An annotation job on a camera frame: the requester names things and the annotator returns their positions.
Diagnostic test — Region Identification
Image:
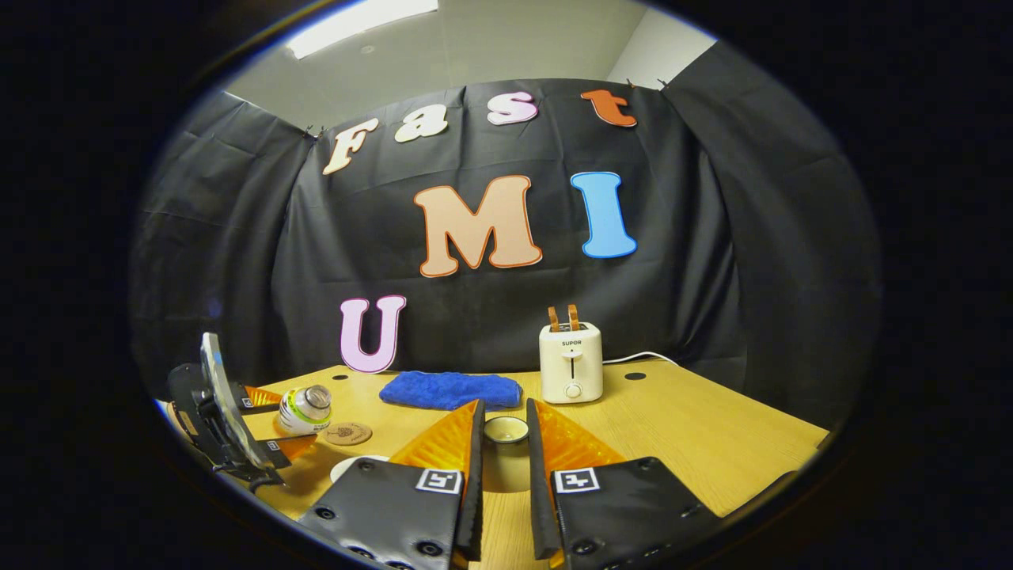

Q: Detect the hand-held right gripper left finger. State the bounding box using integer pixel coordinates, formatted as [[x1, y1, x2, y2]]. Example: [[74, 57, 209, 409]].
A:
[[297, 398, 487, 570]]

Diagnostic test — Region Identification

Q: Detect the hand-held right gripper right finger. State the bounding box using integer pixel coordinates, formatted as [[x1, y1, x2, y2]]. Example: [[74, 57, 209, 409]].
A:
[[525, 398, 723, 570]]

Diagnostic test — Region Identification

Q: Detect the clear plastic water bottle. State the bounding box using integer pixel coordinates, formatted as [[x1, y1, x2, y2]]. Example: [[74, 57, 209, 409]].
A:
[[277, 385, 333, 435]]

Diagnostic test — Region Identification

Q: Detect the round wooden coaster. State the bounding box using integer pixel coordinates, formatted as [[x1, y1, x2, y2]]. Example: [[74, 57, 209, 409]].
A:
[[322, 422, 374, 447]]

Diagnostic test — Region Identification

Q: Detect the white ceramic teacup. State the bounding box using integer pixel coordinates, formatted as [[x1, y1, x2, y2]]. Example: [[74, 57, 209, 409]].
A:
[[330, 454, 390, 484]]

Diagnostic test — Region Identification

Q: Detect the cream teacup lid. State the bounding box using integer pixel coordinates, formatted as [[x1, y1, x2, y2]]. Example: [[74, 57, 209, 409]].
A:
[[481, 415, 533, 493]]

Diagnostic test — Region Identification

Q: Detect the blue towel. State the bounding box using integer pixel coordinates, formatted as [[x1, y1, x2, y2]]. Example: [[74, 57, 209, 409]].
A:
[[379, 370, 523, 411]]

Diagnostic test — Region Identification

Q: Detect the cream toaster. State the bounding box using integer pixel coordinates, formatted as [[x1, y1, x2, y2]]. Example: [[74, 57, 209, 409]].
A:
[[539, 321, 604, 405]]

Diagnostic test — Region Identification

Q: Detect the black backdrop cloth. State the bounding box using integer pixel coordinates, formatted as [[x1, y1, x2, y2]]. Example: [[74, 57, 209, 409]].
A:
[[131, 40, 883, 428]]

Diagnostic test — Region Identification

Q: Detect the white power cable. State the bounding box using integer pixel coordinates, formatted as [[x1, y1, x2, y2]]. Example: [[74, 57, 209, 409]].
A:
[[601, 351, 680, 367]]

